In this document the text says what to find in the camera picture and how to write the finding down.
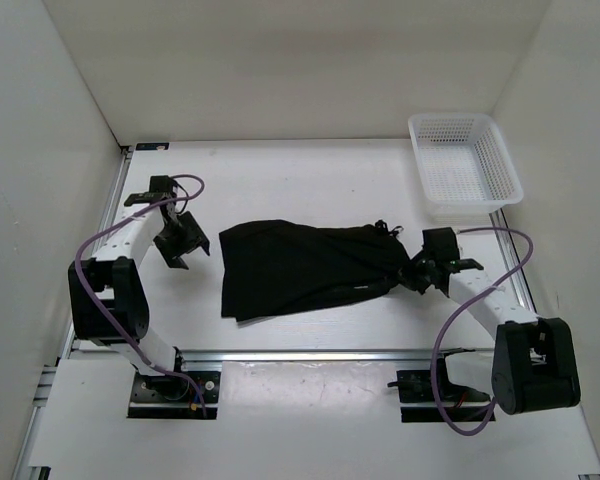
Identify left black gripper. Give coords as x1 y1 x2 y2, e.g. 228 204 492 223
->
153 211 209 270

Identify black shorts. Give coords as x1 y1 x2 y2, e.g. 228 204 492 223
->
219 220 410 322

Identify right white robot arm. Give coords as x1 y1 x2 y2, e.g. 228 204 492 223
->
403 227 581 415

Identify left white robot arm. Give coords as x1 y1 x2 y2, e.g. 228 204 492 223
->
68 174 210 400

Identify white plastic basket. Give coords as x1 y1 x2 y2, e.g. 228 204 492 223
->
408 113 524 221

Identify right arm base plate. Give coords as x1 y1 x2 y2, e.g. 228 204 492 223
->
387 370 491 424

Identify aluminium frame rail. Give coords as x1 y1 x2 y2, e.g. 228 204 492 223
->
69 349 481 364

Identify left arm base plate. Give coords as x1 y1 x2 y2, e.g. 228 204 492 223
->
127 370 221 420

